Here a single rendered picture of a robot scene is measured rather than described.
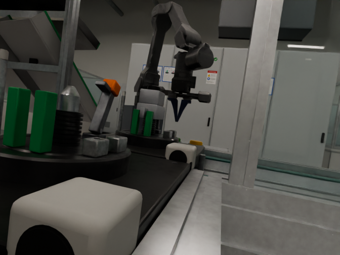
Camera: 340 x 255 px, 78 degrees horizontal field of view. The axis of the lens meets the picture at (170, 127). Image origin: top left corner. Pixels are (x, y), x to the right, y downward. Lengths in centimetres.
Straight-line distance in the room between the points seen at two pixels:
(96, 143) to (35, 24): 39
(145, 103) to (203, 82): 310
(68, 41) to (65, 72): 7
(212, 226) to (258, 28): 23
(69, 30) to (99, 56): 943
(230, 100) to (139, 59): 172
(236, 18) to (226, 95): 314
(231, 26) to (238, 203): 24
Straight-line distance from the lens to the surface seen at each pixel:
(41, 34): 55
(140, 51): 395
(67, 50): 54
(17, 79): 69
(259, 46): 30
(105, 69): 966
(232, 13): 35
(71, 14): 56
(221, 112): 344
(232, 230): 31
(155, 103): 44
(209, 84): 351
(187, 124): 349
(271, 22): 31
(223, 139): 344
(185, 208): 19
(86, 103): 62
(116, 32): 991
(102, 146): 20
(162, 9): 87
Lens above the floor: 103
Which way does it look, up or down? 3 degrees down
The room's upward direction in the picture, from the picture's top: 8 degrees clockwise
